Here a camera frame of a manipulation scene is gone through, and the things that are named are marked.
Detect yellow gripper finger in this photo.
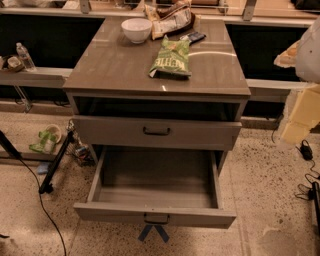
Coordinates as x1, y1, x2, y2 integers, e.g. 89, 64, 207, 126
281, 84, 320, 145

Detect grey drawer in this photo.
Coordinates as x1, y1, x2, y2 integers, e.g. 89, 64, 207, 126
74, 146, 236, 229
73, 115, 242, 151

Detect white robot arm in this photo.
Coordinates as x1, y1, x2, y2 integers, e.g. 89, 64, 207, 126
274, 17, 320, 144

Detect grey drawer cabinet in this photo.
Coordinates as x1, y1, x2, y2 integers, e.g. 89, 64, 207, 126
62, 16, 252, 168

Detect grey top drawer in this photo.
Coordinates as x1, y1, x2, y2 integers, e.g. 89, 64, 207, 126
73, 115, 242, 151

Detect dark blue snack packet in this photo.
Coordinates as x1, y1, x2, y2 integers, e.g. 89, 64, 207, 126
180, 32, 206, 44

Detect green chip bag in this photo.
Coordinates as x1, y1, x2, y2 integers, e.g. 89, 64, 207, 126
149, 36, 192, 79

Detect brown white snack bag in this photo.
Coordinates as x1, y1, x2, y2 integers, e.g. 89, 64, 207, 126
145, 0, 195, 40

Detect white bowl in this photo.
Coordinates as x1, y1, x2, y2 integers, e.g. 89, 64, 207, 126
121, 18, 152, 44

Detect blue tape cross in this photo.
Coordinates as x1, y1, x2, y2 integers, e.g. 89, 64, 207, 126
138, 224, 170, 243

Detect green white crumpled bag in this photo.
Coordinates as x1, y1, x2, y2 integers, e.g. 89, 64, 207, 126
29, 124, 62, 154

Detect clear water bottle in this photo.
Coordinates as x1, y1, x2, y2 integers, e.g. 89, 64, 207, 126
16, 42, 36, 71

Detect black tripod leg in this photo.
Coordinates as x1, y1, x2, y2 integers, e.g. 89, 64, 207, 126
39, 131, 74, 194

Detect small items on shelf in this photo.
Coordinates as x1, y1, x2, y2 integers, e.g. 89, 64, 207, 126
0, 55, 24, 72

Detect black floor cable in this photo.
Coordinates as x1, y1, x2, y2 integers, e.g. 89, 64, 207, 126
0, 130, 68, 256

